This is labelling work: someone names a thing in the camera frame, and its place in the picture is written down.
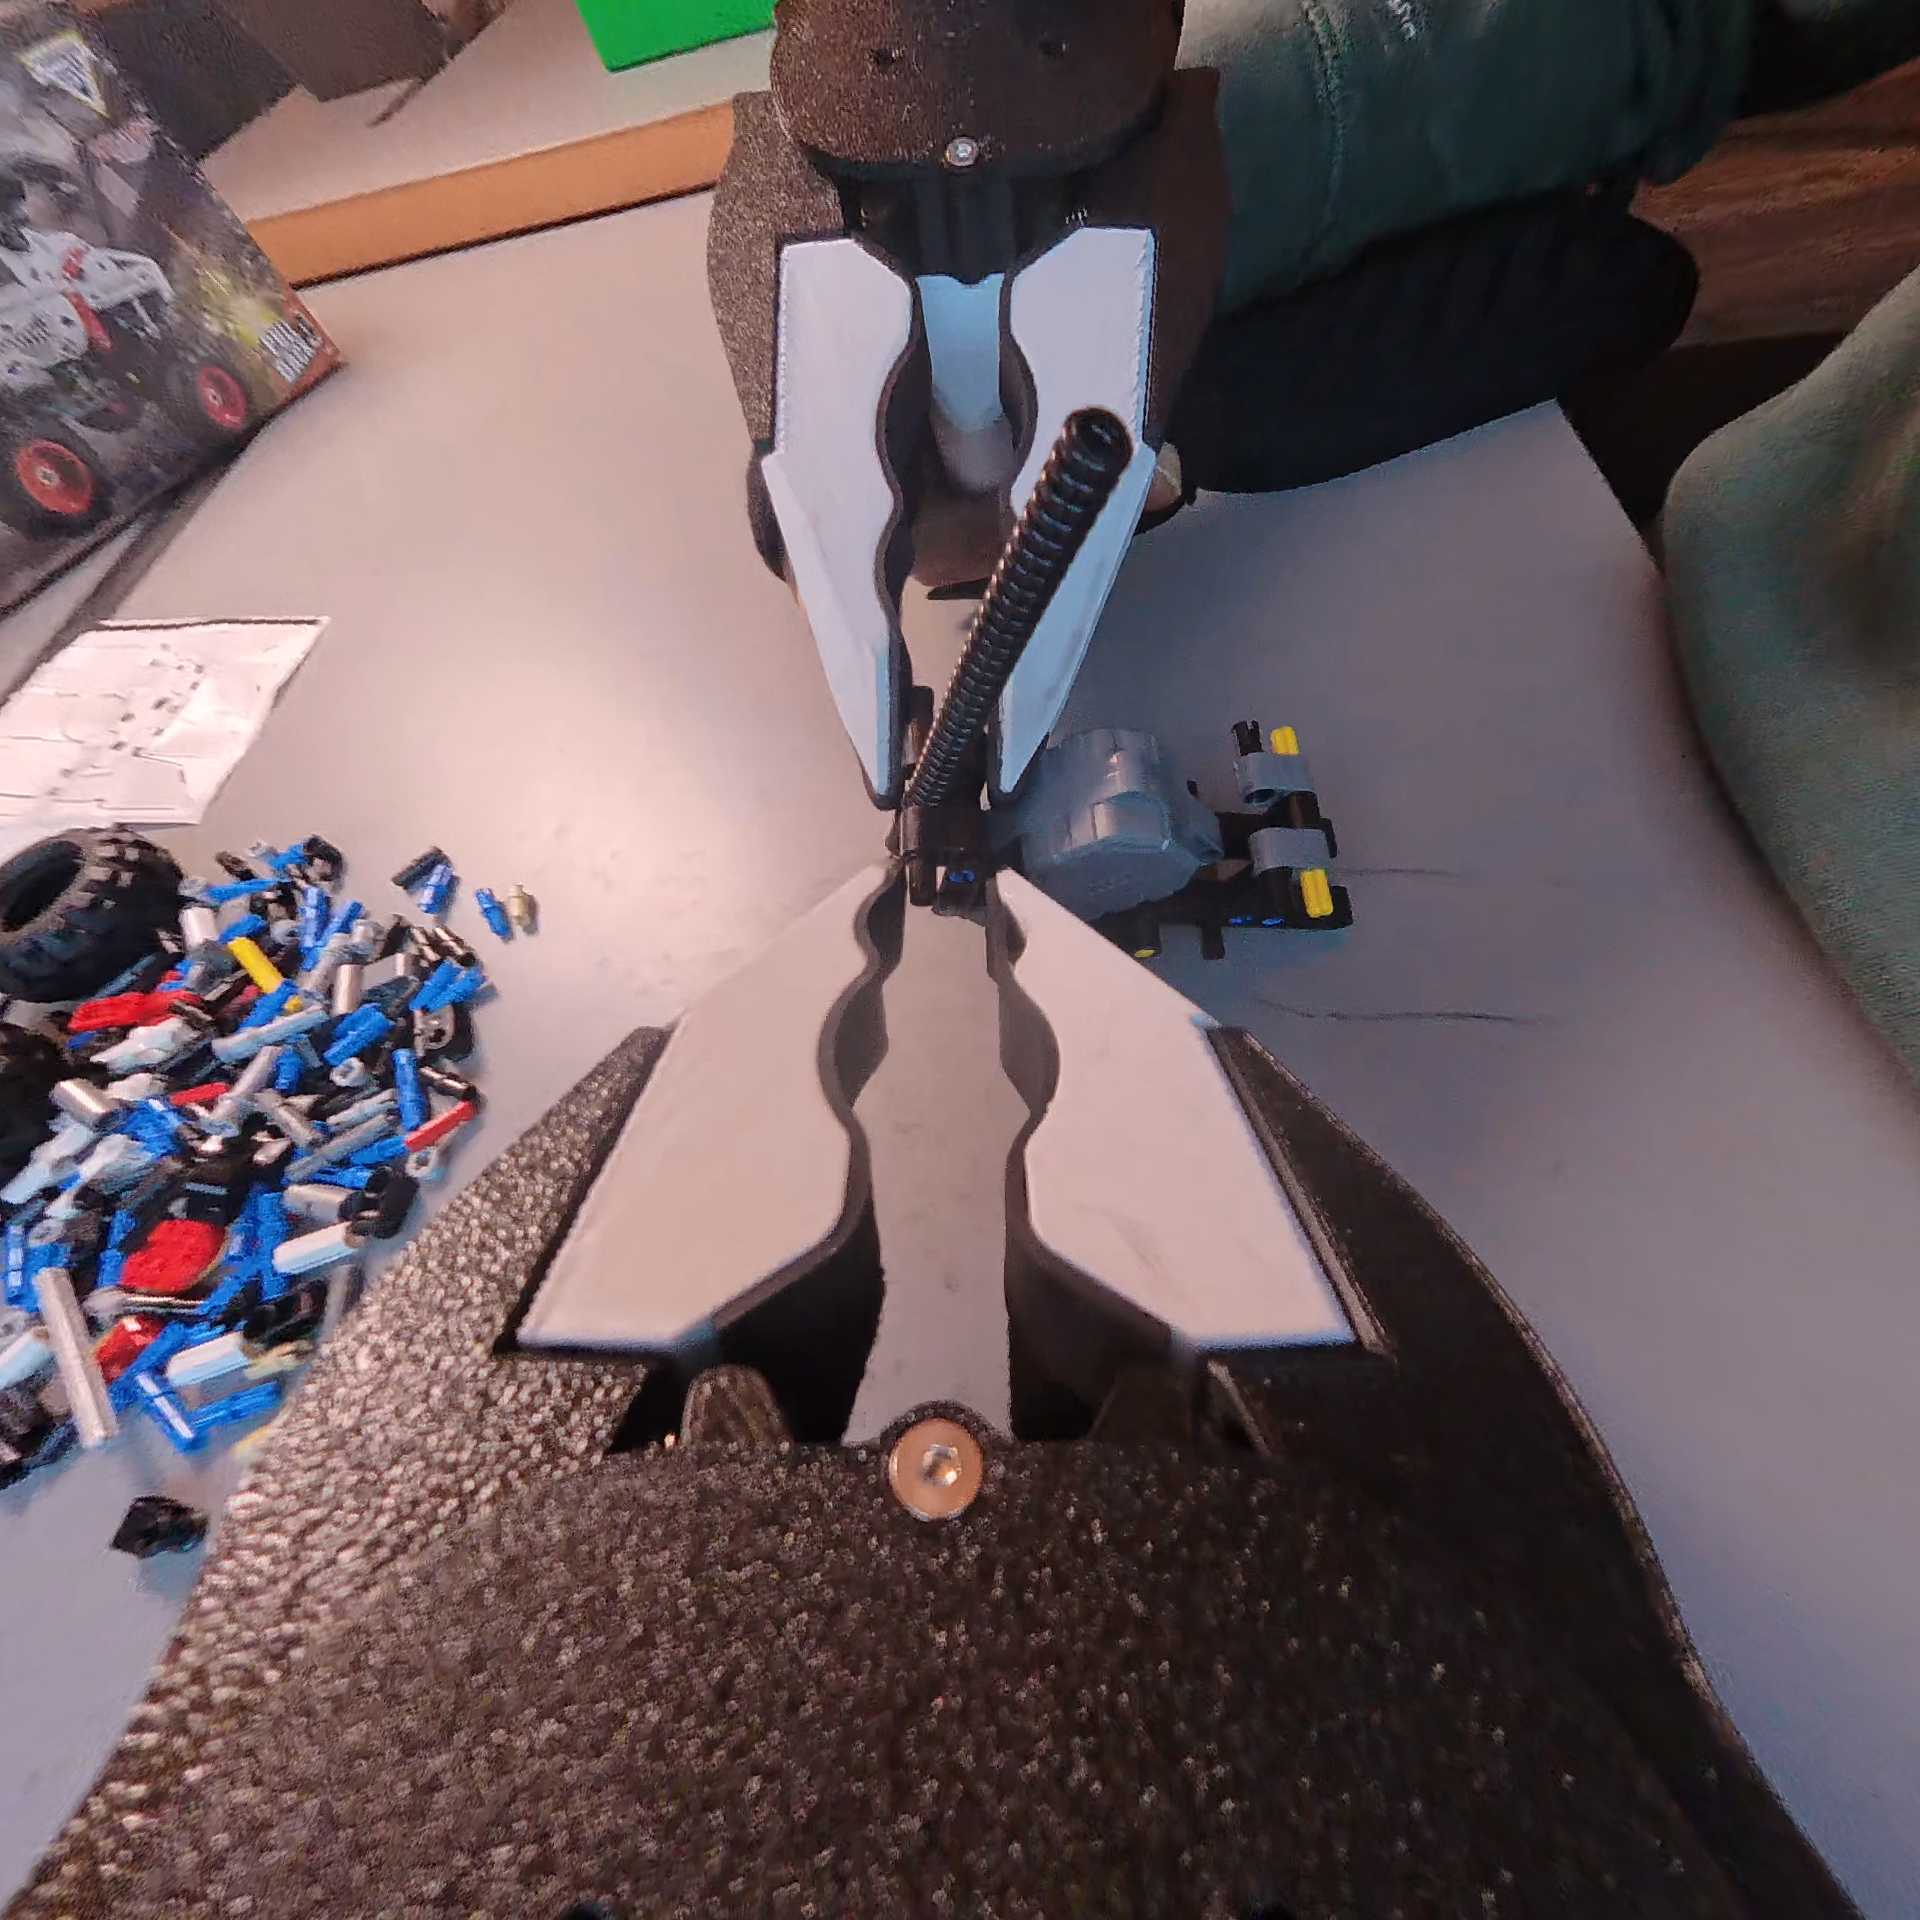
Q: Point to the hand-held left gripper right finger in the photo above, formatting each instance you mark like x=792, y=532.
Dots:
x=1188, y=1186

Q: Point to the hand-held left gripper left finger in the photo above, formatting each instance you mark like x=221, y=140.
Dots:
x=692, y=1186

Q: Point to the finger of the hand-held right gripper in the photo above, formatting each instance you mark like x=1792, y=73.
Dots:
x=827, y=421
x=1116, y=346

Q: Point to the black toothed rod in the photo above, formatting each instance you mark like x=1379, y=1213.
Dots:
x=1036, y=556

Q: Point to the pile of small building bricks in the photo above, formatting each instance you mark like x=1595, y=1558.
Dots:
x=271, y=1141

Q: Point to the person's right forearm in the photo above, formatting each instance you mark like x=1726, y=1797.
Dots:
x=1442, y=105

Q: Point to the grey desk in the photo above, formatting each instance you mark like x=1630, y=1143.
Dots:
x=602, y=601

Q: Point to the green plastic crate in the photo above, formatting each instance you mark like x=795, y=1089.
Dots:
x=676, y=25

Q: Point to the wood-edged table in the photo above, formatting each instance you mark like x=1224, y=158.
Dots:
x=480, y=152

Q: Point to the black toy tyre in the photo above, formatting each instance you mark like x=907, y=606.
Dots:
x=86, y=914

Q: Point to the toy truck box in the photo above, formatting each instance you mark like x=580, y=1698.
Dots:
x=123, y=300

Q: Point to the clear sticker sheet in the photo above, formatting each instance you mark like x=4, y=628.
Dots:
x=135, y=720

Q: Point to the person's torso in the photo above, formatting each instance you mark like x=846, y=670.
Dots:
x=1815, y=661

